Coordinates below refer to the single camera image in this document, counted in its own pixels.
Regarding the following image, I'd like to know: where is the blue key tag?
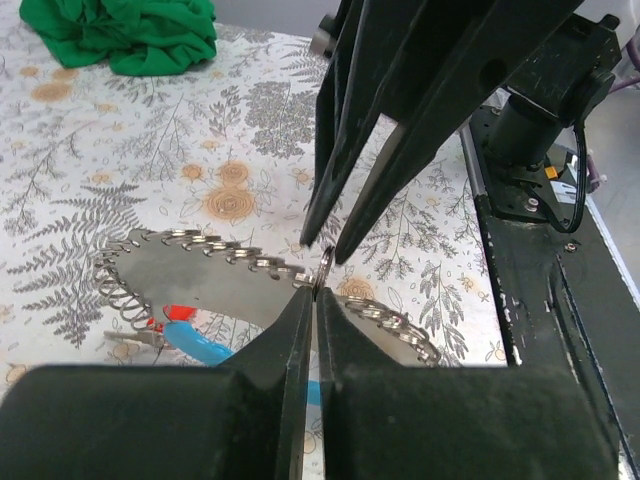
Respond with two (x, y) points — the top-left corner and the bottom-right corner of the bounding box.
(162, 319), (324, 409)

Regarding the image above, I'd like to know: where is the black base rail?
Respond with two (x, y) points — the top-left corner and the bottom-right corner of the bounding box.
(461, 128), (639, 479)

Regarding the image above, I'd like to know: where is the green crumpled cloth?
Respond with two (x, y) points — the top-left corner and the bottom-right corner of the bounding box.
(19, 0), (217, 77)

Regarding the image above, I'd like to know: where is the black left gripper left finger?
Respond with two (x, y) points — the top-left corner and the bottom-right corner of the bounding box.
(1, 287), (313, 479)

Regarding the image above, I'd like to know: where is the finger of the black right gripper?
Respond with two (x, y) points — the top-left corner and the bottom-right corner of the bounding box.
(300, 1), (450, 248)

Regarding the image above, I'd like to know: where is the floral table mat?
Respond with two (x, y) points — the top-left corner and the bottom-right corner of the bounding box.
(1, 1), (505, 390)

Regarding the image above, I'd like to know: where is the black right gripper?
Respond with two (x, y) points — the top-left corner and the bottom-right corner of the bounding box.
(335, 1), (623, 264)

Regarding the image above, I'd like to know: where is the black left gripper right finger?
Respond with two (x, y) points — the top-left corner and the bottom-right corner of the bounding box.
(316, 289), (618, 479)

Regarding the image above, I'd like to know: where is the grey crescent keyring holder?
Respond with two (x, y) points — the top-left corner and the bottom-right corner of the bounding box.
(92, 227), (444, 369)

